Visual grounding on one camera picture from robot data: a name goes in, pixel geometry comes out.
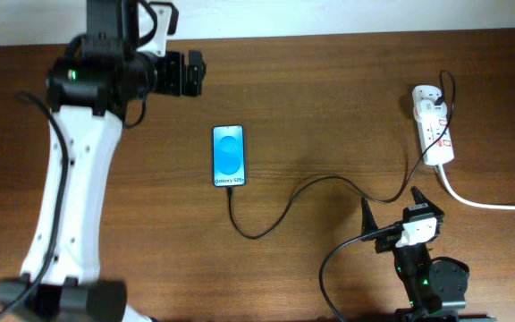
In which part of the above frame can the white power strip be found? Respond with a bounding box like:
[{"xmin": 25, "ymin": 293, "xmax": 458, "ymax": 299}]
[{"xmin": 412, "ymin": 85, "xmax": 454, "ymax": 166}]

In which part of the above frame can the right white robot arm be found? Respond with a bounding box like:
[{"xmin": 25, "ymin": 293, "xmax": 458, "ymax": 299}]
[{"xmin": 361, "ymin": 187, "xmax": 493, "ymax": 322}]

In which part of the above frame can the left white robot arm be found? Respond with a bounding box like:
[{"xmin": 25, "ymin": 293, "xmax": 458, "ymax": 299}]
[{"xmin": 0, "ymin": 1, "xmax": 207, "ymax": 321}]

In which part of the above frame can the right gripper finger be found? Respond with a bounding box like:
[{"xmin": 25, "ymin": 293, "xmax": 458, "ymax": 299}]
[
  {"xmin": 410, "ymin": 186, "xmax": 434, "ymax": 208},
  {"xmin": 361, "ymin": 198, "xmax": 378, "ymax": 235}
]

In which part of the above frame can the black charger cable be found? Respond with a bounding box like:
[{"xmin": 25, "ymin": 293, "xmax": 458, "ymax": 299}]
[{"xmin": 226, "ymin": 69, "xmax": 457, "ymax": 241}]

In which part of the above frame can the blue Galaxy smartphone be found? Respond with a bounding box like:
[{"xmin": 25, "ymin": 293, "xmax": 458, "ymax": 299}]
[{"xmin": 212, "ymin": 125, "xmax": 246, "ymax": 187}]

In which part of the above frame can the white power strip cord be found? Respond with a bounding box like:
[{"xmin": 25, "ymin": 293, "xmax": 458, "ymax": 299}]
[{"xmin": 435, "ymin": 163, "xmax": 515, "ymax": 214}]

